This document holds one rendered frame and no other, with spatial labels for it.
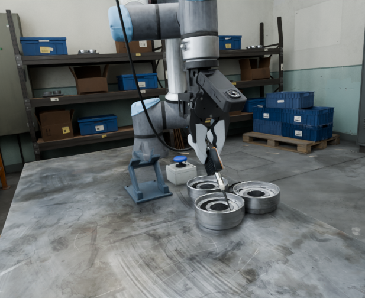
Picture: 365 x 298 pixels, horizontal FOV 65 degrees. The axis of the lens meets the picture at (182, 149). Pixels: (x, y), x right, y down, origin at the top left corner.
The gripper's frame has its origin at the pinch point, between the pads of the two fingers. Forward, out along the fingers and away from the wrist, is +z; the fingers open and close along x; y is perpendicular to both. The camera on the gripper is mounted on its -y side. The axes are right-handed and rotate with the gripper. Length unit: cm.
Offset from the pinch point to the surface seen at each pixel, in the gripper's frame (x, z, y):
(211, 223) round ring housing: 4.5, 11.3, -6.7
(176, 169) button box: -0.6, 8.5, 21.0
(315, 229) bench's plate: -12.5, 13.0, -16.7
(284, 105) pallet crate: -285, 33, 269
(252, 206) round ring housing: -6.4, 11.0, -5.6
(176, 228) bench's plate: 10.0, 13.0, -1.8
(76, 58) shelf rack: -12, -51, 344
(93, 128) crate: -21, 42, 354
